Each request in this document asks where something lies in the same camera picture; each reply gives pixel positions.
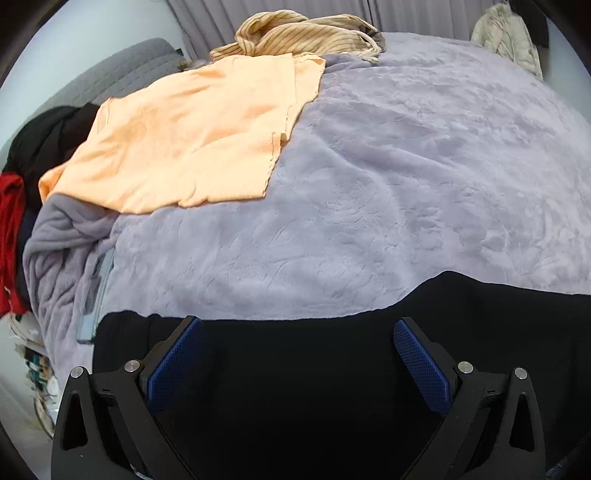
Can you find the beige striped hoodie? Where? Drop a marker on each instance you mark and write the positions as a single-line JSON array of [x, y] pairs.
[[295, 34]]

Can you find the orange t-shirt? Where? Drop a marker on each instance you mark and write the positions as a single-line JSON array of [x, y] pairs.
[[184, 138]]

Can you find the grey quilted headboard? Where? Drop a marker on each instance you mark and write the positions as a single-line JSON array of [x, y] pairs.
[[124, 64]]

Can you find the black pants with patterned lining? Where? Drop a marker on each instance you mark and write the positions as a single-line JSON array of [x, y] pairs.
[[300, 369]]

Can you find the grey curtains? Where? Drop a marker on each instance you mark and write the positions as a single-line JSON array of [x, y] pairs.
[[415, 16]]

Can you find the purple fleece blanket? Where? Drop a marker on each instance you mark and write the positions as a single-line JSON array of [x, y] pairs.
[[392, 184]]

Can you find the pile of black clothes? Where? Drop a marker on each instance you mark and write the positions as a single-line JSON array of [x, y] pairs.
[[46, 134]]

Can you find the cream puffer jacket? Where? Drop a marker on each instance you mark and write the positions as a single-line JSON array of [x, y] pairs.
[[505, 32]]

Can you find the grey-brown garment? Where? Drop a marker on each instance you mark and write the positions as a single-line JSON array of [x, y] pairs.
[[377, 40]]

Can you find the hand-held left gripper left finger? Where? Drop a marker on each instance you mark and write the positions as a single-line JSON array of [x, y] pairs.
[[174, 365]]

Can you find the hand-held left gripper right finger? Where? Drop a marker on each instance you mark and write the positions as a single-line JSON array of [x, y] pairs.
[[422, 364]]

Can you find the red garment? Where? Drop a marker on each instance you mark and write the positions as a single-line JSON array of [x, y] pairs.
[[10, 230]]

